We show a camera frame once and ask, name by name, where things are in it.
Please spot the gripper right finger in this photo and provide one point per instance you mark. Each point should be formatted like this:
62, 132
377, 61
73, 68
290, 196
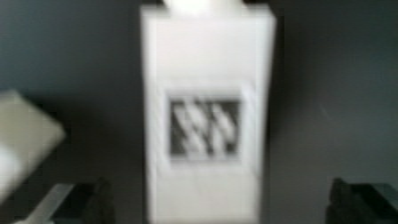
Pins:
362, 203

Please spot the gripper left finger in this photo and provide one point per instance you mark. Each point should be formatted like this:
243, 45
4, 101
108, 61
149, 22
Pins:
76, 204

